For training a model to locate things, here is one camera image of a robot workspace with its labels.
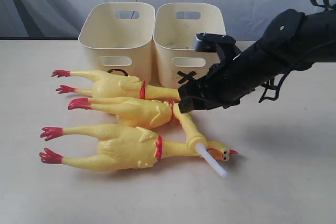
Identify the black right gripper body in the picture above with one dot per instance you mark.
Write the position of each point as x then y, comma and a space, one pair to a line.
202, 93

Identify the yellow rubber chicken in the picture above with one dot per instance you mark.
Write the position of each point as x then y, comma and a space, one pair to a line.
108, 85
118, 147

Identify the headless yellow chicken body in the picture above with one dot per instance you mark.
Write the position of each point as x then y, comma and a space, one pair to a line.
131, 112

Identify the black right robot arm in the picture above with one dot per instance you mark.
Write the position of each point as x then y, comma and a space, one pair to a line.
293, 41

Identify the cream bin marked cross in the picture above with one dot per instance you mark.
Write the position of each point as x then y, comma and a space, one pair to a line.
175, 28

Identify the cream bin marked circle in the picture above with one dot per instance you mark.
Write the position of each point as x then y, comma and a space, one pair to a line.
119, 35

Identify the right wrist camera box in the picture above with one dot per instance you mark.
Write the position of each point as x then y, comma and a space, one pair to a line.
207, 42

